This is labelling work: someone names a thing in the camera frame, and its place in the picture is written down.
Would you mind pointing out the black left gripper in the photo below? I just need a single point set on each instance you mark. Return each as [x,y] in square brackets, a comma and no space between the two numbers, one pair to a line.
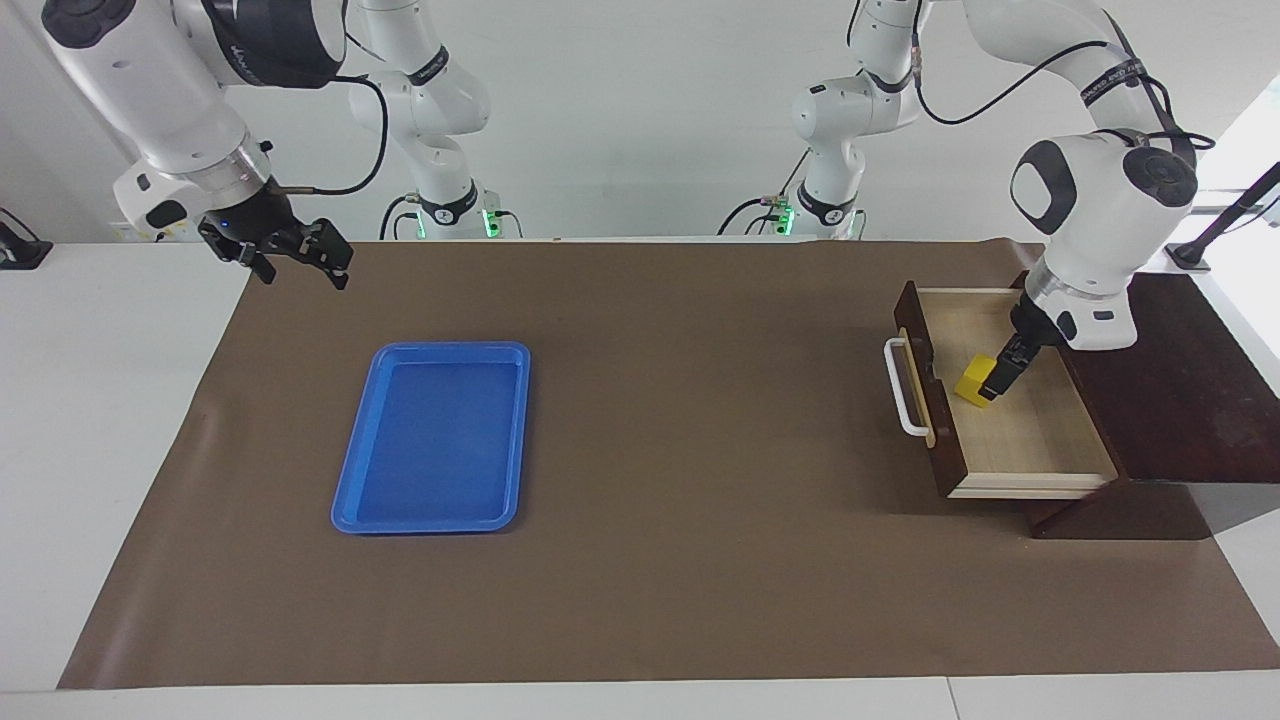
[1030,340]

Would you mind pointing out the black camera stand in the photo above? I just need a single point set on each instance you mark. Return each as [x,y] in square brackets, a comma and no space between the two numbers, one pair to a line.
[1225,215]

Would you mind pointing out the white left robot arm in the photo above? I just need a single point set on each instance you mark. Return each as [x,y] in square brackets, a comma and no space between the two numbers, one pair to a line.
[1090,200]

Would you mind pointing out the blue plastic tray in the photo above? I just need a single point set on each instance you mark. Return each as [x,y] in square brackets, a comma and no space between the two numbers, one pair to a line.
[430,440]

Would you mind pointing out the brown table mat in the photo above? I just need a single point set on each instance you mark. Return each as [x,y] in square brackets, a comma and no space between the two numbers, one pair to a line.
[650,450]

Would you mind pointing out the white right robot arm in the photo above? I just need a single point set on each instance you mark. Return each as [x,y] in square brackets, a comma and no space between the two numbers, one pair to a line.
[150,90]

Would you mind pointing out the black clamp mount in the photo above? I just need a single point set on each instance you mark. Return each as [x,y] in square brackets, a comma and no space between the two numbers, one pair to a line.
[20,250]

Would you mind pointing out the dark wooden cabinet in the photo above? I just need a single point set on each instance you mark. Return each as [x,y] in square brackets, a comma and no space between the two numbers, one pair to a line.
[1190,400]

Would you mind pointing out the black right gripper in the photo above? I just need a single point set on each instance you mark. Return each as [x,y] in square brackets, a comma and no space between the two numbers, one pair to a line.
[255,230]

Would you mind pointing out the yellow cube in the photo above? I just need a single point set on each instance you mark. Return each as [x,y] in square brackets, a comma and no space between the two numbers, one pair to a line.
[970,383]

